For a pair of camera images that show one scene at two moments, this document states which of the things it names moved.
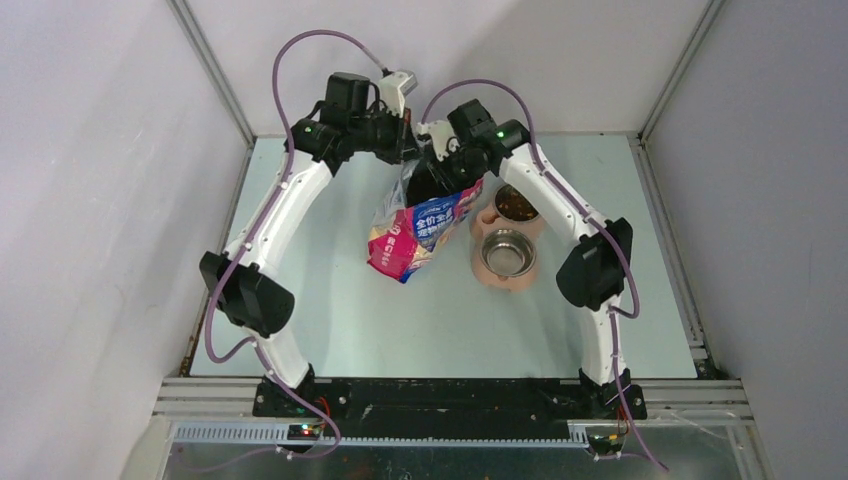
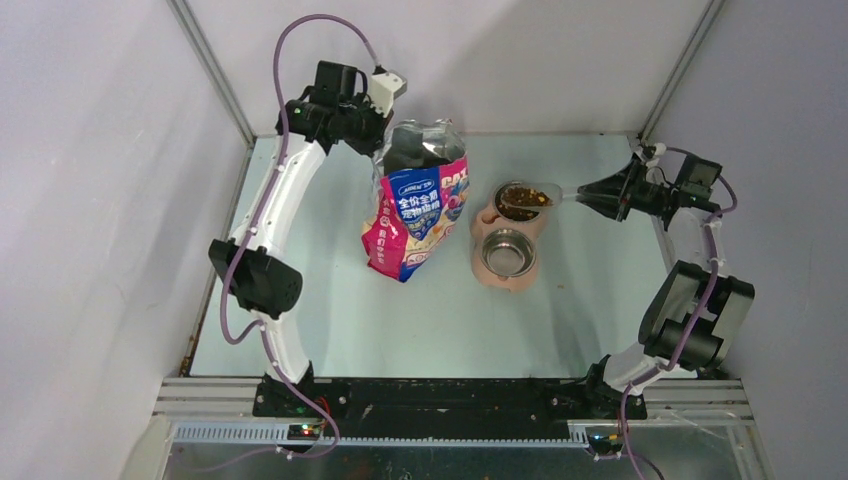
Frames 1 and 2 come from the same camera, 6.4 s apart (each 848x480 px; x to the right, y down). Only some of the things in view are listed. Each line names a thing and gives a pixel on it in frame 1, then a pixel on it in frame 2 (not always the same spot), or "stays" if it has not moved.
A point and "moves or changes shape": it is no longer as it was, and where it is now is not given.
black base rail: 447,408 stays
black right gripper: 440,171 to 617,193
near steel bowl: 508,253 stays
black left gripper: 404,146 to 370,145
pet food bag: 403,236 moves or changes shape
